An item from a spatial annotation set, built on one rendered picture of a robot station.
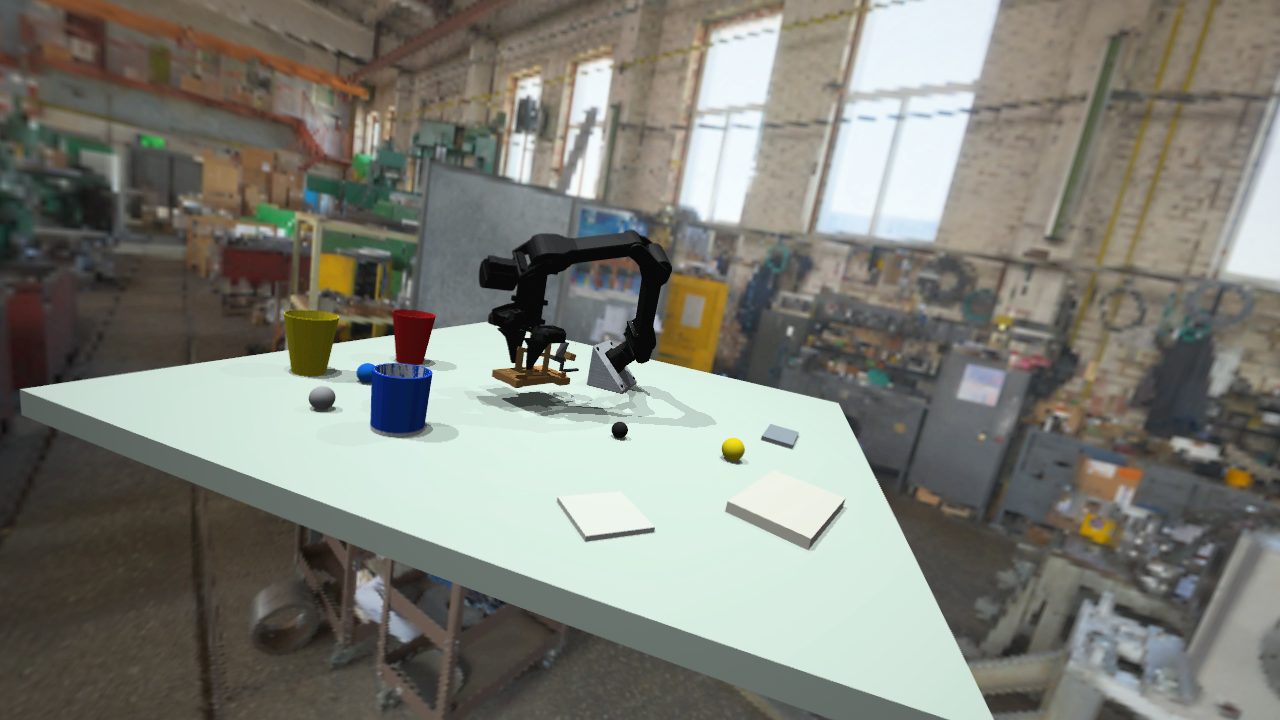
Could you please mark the olive yellow cup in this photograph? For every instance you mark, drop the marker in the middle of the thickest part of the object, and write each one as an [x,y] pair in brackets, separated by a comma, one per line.
[310,336]

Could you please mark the blue mug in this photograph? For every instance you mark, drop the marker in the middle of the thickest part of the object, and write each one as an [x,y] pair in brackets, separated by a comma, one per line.
[399,399]

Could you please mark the yellow ball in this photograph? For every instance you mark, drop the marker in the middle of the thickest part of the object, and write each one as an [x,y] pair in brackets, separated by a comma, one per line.
[733,449]

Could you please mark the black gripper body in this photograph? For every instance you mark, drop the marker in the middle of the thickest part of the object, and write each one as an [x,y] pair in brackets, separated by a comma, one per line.
[547,334]

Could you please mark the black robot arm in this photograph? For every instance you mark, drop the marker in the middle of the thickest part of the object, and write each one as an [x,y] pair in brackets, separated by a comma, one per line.
[553,253]

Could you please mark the dark red cup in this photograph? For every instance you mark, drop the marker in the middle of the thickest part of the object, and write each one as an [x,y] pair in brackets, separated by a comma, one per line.
[412,333]

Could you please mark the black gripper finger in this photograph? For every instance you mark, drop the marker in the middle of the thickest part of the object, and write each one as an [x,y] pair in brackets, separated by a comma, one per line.
[534,350]
[514,338]

